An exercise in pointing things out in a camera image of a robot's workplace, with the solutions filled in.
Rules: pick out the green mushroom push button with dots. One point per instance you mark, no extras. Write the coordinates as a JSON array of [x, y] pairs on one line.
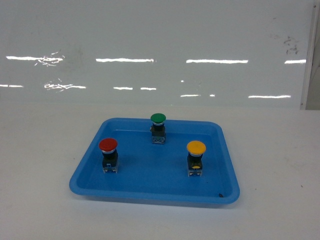
[[158, 129]]

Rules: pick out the white glossy board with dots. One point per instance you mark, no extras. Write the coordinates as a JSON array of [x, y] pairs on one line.
[[206, 53]]

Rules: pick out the yellow mushroom push button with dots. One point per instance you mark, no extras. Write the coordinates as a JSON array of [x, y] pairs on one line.
[[195, 149]]

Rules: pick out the red mushroom push button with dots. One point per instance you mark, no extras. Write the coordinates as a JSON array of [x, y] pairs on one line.
[[108, 148]]

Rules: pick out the blue plastic tray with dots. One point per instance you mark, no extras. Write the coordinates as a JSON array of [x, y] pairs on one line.
[[158, 173]]

